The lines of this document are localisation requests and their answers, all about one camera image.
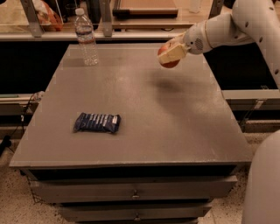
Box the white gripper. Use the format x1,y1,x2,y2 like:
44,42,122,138
157,21,212,65

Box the red apple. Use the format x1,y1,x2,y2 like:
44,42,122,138
157,44,180,68

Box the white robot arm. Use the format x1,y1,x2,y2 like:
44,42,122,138
157,0,280,224

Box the blue rxbar wrapper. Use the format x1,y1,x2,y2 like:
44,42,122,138
73,113,122,134

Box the wooden framed board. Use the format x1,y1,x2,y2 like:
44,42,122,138
112,0,179,18

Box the clear plastic water bottle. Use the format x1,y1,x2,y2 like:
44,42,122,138
74,8,98,66

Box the orange snack bag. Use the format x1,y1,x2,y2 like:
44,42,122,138
32,0,63,32

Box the lower grey drawer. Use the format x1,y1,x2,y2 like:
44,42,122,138
59,203,211,222

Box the grey metal rail frame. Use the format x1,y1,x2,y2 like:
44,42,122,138
0,0,224,41

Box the black cable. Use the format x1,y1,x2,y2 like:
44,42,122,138
0,94,36,157

